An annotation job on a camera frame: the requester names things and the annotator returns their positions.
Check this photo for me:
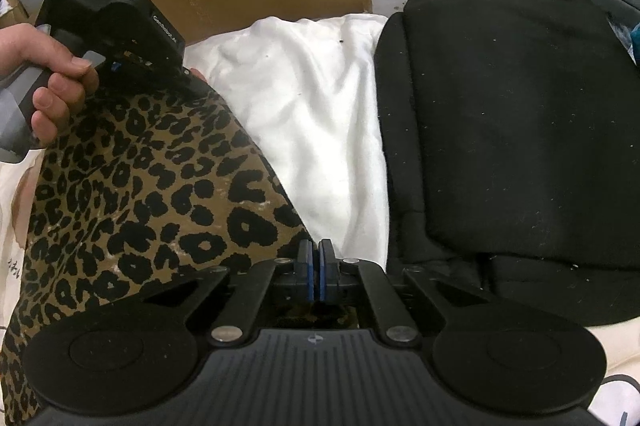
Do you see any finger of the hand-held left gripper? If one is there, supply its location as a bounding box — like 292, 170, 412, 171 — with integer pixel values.
106, 56, 208, 101

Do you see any leopard print garment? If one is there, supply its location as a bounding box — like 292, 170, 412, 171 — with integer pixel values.
0, 76, 361, 426

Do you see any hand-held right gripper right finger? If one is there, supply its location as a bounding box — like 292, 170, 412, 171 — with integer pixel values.
319, 238, 488, 348

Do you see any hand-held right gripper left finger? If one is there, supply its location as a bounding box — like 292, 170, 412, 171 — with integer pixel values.
142, 240, 317, 347

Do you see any cream bear print bed sheet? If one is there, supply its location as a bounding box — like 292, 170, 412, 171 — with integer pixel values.
0, 13, 640, 426

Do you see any black folded garment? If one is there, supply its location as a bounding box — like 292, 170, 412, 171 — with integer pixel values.
374, 0, 640, 327

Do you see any teal printed garment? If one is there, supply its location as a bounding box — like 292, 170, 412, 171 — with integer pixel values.
607, 13, 640, 66

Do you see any person's left hand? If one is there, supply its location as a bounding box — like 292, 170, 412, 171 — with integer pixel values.
0, 23, 101, 147

